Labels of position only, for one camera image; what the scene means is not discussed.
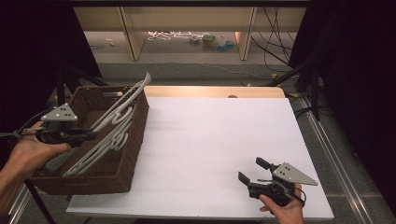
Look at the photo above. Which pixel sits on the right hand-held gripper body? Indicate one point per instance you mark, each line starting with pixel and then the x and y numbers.
pixel 292 175

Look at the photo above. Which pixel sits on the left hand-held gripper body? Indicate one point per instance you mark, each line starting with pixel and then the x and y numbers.
pixel 60 114

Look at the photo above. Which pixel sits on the grey plastic clothes hanger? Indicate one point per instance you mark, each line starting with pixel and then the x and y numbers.
pixel 93 158
pixel 137 90
pixel 119 119

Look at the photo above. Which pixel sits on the brown woven basket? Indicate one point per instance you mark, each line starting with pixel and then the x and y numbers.
pixel 124 174

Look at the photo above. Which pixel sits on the person's right hand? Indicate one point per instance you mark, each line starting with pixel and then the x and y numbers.
pixel 289 214

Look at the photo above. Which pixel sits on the person's left hand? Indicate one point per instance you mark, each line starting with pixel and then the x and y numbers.
pixel 31 155

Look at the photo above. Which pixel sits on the black metal stand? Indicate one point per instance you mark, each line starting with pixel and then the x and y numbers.
pixel 308 77
pixel 67 82

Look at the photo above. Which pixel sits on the dark curtain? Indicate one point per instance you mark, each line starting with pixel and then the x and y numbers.
pixel 37 37
pixel 358 62

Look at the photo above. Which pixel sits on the colourful toys on floor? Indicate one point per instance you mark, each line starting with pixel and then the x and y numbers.
pixel 214 42

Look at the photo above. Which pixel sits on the aluminium floor rail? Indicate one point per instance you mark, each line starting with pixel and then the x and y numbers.
pixel 18 205
pixel 336 161

